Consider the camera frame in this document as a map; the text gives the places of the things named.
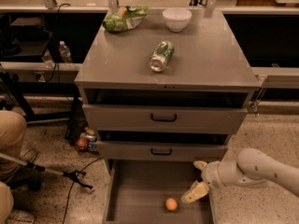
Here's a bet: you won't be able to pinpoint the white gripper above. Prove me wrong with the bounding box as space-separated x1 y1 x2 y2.
181 161 222 203

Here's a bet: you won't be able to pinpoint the orange fruit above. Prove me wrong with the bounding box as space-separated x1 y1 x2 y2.
165 198 178 212

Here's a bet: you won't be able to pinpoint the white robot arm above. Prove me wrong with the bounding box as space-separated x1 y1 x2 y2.
181 148 299 203

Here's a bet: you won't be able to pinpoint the grey open bottom drawer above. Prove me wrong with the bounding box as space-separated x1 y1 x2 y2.
103 161 214 224

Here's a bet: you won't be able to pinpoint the grey middle drawer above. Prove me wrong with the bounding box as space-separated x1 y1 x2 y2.
96 141 227 161

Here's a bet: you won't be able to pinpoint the grey drawer cabinet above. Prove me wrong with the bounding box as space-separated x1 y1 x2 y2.
74 7 262 175

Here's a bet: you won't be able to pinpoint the grey top drawer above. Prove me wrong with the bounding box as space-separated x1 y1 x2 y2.
83 105 247 134

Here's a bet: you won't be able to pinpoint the silver can on floor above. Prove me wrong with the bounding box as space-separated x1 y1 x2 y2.
80 133 96 142

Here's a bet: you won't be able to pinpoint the red apple on floor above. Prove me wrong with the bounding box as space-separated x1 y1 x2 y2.
76 138 88 150

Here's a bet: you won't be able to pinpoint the grabber reacher tool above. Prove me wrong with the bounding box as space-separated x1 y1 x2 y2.
0 153 93 189

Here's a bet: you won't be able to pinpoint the green soda can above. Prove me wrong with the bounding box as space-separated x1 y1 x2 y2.
149 40 175 73

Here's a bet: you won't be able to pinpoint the white bowl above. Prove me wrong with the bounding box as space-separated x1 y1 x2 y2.
163 7 192 32

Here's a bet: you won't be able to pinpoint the grey sneaker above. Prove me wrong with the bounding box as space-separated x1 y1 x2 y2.
20 148 37 165

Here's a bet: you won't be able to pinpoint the green chip bag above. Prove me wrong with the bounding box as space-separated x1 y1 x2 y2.
102 6 150 33

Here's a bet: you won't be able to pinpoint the clear water bottle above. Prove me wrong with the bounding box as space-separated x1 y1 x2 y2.
59 41 73 63
42 49 55 69

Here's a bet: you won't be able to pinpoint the person leg beige trousers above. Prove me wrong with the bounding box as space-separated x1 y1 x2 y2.
0 111 27 182

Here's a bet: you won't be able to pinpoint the person knee beige trousers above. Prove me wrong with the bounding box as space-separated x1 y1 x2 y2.
0 182 14 224

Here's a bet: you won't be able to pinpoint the black side table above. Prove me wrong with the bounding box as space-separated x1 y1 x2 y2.
0 14 78 124

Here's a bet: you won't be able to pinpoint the black floor cable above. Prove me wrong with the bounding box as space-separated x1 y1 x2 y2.
61 157 102 224

